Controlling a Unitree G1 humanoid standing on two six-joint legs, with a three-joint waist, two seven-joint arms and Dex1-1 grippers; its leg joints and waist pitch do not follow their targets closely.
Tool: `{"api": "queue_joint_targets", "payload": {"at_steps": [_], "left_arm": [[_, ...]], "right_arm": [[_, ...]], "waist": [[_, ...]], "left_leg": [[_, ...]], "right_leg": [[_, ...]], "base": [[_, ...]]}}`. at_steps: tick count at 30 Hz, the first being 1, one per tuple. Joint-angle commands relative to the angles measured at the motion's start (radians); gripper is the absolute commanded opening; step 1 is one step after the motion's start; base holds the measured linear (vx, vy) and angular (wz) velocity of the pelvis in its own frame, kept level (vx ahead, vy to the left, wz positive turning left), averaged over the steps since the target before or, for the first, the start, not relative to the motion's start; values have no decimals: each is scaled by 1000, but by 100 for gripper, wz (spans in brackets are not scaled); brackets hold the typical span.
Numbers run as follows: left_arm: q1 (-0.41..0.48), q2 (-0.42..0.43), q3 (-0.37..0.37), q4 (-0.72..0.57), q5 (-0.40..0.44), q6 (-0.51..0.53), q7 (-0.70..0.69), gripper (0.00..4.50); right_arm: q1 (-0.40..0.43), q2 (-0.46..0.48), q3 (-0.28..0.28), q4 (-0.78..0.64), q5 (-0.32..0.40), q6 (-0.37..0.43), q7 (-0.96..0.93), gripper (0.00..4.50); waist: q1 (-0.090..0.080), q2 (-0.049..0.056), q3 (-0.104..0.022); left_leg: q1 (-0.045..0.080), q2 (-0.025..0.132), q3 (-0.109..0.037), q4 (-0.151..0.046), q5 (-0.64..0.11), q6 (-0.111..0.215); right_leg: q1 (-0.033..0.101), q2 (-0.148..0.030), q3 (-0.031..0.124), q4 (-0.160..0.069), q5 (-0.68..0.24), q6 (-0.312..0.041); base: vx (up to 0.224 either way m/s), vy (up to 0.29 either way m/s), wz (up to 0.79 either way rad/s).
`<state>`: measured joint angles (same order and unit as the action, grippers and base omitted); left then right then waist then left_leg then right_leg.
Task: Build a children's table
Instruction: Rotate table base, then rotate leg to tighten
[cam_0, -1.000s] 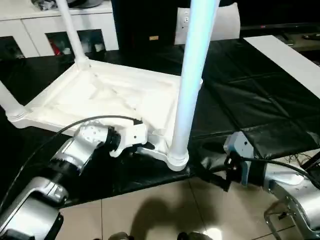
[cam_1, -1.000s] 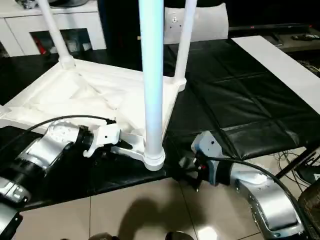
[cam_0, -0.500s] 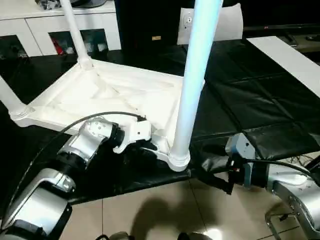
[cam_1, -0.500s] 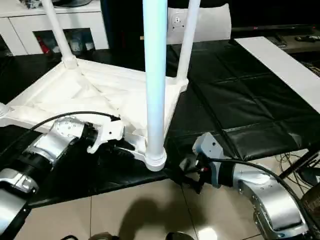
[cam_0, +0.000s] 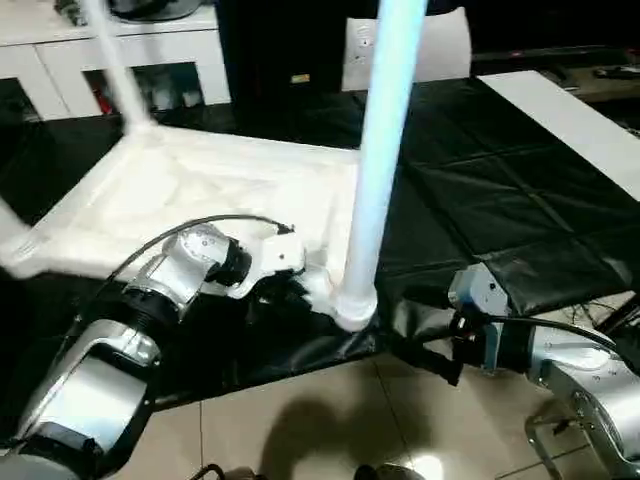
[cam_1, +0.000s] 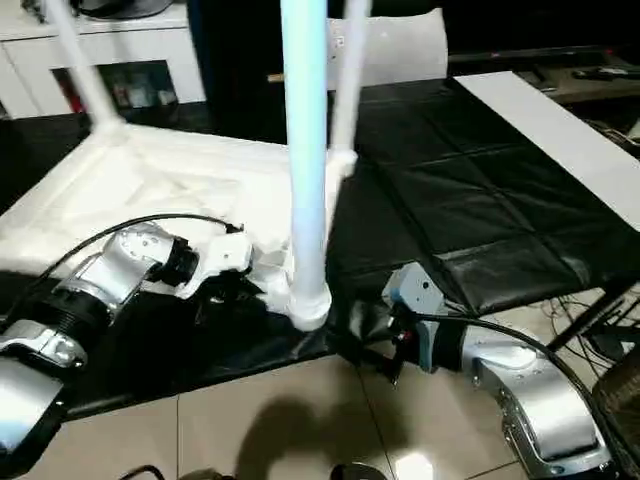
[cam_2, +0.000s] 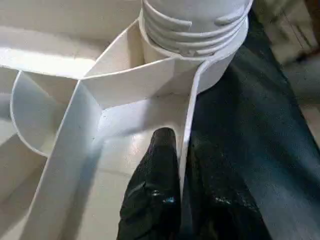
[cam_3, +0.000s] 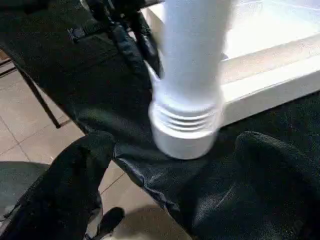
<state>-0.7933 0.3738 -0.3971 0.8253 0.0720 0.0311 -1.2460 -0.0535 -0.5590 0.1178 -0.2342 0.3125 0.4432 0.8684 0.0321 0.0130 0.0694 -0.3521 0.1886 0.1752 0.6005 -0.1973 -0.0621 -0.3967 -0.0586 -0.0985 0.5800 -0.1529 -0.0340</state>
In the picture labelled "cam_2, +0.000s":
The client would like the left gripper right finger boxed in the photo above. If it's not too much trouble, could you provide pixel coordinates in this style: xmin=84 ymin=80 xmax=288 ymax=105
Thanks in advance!
xmin=184 ymin=139 xmax=271 ymax=240

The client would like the white plastic table top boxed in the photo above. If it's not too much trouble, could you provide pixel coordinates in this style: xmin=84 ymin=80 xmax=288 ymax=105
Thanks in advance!
xmin=0 ymin=0 xmax=251 ymax=240

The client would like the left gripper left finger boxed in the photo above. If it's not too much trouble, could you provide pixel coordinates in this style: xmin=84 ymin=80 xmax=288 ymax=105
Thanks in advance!
xmin=118 ymin=126 xmax=183 ymax=240

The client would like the white table leg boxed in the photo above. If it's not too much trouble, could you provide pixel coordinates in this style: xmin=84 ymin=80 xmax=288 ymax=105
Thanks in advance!
xmin=139 ymin=0 xmax=254 ymax=60

